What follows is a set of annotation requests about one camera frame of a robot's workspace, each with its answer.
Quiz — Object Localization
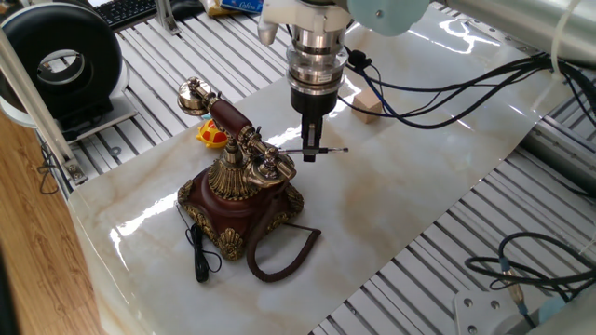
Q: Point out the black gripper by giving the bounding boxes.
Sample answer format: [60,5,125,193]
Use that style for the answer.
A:
[290,85,340,164]

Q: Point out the black silver pen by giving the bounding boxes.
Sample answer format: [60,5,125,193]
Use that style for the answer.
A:
[278,146,350,156]

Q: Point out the antique maroon brass phone base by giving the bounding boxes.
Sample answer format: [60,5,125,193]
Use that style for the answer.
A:
[176,139,306,262]

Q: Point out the wooden cube block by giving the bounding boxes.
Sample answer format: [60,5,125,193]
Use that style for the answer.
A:
[351,88,385,125]

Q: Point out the antique maroon brass handset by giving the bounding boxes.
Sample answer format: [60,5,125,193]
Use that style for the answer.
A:
[176,76,298,190]

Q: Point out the yellow orange toy turtle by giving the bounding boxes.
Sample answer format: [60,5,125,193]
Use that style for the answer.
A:
[195,118,230,150]

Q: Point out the glossy marble pattern mat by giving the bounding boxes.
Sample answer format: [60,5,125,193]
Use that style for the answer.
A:
[68,0,574,335]

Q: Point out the blue snack packet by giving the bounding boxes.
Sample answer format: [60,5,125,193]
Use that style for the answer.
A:
[218,0,265,15]

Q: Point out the yellow snack packet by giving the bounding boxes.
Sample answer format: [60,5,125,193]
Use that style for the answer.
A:
[202,0,234,19]

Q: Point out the black computer mouse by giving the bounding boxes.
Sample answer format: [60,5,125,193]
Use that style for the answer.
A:
[170,0,207,22]

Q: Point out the white flat stand plate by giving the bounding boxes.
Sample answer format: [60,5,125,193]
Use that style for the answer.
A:
[0,86,140,143]

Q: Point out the black keyboard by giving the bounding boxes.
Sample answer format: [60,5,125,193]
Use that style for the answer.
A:
[92,0,159,32]

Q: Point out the aluminium profile bar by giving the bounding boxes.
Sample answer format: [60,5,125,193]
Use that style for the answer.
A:
[517,114,596,187]

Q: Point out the brown coiled handset cord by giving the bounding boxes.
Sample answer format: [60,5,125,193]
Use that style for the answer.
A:
[245,181,322,284]

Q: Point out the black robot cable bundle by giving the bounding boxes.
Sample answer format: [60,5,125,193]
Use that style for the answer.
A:
[337,48,596,134]

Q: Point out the black bundled line cable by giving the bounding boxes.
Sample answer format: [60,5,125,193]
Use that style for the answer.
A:
[174,202,224,284]

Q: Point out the silver angle bracket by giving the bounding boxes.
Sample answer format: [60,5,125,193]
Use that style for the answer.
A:
[153,0,183,37]

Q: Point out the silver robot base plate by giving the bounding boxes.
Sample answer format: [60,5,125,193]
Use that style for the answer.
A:
[452,288,519,335]

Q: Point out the black cable with metal plug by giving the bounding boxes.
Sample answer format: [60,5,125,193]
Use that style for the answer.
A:
[464,231,596,329]

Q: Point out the black floor cables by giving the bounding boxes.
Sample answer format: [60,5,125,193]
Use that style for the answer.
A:
[35,141,62,196]

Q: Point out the aluminium frame post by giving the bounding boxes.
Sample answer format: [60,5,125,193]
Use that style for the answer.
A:
[0,27,89,187]

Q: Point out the black round ring device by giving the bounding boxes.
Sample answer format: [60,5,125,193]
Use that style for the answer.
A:
[0,1,129,122]

